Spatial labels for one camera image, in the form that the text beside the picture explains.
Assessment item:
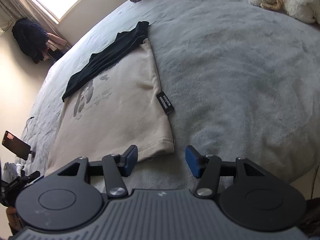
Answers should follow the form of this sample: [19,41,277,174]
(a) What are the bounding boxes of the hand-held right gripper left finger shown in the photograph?
[50,145,139,198]

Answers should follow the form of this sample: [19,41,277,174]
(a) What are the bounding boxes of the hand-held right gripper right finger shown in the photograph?
[185,145,273,197]

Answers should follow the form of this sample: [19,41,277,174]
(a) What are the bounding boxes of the beige black-sleeved printed sweatshirt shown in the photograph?
[46,21,175,192]

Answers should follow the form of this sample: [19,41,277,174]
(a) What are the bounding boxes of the pink hanging clothes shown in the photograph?
[42,32,67,61]

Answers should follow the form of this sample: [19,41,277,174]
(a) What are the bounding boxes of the person's left hand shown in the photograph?
[7,206,19,232]

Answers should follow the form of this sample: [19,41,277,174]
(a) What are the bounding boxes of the white grey cloth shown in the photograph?
[2,162,24,178]

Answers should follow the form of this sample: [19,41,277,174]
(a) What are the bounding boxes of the black smartphone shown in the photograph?
[2,130,32,160]

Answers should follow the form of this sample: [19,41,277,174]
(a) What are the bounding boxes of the dark hanging jacket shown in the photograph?
[12,17,49,64]

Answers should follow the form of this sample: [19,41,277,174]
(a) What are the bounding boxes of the patterned curtain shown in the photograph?
[7,0,70,48]

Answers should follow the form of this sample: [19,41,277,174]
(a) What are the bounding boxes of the white plush toy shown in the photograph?
[247,0,320,25]

